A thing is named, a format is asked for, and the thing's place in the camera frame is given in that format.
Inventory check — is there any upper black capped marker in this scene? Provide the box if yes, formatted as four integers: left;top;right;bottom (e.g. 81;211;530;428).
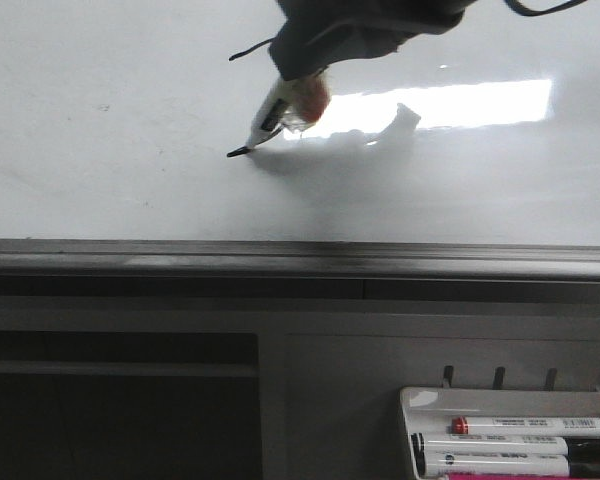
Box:
410;433;600;457

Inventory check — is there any large white whiteboard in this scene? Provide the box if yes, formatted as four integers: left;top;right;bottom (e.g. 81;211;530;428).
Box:
0;1;600;277

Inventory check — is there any lower black capped marker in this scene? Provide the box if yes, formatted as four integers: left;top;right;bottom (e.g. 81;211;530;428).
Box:
415;452;600;478

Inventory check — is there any red capped marker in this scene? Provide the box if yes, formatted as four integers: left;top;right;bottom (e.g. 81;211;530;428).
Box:
451;416;600;438

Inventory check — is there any black capped marker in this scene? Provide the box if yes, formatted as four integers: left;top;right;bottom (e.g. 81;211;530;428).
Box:
415;452;600;478
410;433;600;457

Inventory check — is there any pink marker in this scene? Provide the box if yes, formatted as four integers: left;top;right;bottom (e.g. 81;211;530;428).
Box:
440;473;600;480

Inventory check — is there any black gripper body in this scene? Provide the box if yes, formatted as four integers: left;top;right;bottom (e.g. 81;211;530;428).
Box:
269;0;466;80

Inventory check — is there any white black-tipped whiteboard marker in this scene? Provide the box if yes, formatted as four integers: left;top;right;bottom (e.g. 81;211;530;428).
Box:
227;78;306;158

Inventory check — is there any white marker tray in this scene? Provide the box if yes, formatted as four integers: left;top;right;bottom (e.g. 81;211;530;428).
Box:
400;387;600;479

